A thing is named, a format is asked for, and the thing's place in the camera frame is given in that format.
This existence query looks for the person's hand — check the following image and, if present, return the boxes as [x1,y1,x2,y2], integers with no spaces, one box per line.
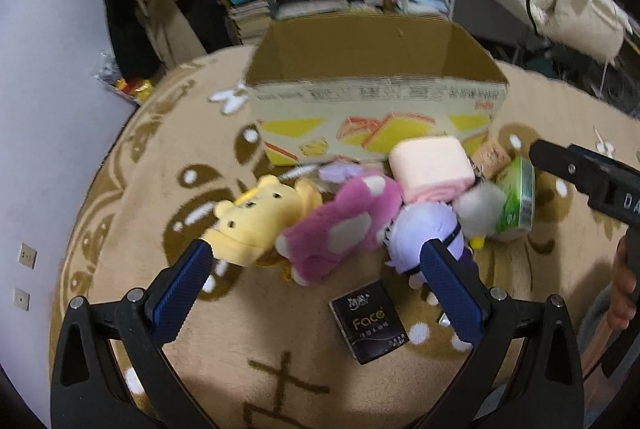
[606,236,637,331]

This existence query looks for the snack bag on floor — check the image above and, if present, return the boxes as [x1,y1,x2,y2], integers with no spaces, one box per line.
[92,55,154,105]

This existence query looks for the green tissue pack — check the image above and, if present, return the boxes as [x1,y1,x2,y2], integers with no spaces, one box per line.
[490,157,536,243]

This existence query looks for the purple-haired doll plush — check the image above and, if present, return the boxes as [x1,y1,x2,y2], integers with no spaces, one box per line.
[380,201,477,290]

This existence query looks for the wall socket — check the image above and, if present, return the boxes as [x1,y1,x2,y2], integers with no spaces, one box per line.
[13,287,30,312]
[17,244,37,270]

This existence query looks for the yellow bear plush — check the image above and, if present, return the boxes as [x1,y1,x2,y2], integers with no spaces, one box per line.
[201,174,322,267]

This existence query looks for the beige trench coat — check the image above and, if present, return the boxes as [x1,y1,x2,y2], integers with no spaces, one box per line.
[137,0,206,70]

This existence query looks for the lavender pads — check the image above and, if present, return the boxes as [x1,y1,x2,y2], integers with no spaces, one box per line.
[318,161,363,185]

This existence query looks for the pink fuzzy plush toy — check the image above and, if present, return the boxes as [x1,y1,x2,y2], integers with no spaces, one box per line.
[274,172,402,286]

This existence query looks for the wall socket lower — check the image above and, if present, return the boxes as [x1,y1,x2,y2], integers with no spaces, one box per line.
[13,287,30,312]

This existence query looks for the pink sponge block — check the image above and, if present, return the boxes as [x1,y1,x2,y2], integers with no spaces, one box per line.
[388,136,475,204]

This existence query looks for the small brown snack pack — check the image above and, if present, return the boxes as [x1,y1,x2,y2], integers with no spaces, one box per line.
[471,140,511,180]

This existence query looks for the black Face tissue pack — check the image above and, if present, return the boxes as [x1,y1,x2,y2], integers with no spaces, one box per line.
[329,281,409,365]

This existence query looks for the stack of books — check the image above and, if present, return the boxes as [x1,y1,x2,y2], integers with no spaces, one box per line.
[229,0,272,45]

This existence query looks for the cardboard box with yellow print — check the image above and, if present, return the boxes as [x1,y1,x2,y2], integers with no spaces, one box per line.
[244,13,509,166]

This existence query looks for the wall socket upper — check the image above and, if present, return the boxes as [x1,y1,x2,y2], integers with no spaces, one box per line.
[17,244,37,270]

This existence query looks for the white fluffy plush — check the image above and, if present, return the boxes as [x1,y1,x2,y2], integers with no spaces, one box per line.
[451,182,506,250]

